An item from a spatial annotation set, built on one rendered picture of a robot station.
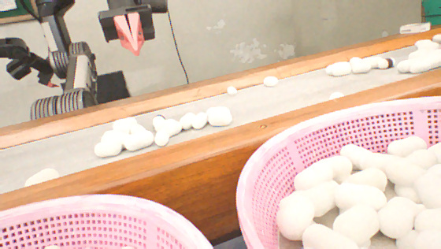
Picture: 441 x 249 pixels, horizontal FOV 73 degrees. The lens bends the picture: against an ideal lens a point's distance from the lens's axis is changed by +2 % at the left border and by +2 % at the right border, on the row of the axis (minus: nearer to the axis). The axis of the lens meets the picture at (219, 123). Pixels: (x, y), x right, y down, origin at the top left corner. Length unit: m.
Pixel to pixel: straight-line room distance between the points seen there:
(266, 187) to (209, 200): 0.07
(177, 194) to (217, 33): 2.43
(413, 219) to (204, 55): 2.46
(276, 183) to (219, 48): 2.45
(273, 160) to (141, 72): 2.28
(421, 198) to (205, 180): 0.16
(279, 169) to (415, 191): 0.09
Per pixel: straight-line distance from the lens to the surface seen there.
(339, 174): 0.26
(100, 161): 0.40
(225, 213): 0.28
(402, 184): 0.25
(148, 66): 2.49
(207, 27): 2.62
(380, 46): 0.86
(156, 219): 0.19
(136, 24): 0.61
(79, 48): 1.05
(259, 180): 0.21
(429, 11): 1.15
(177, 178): 0.26
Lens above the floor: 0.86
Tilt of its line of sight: 16 degrees down
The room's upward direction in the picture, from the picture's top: 11 degrees counter-clockwise
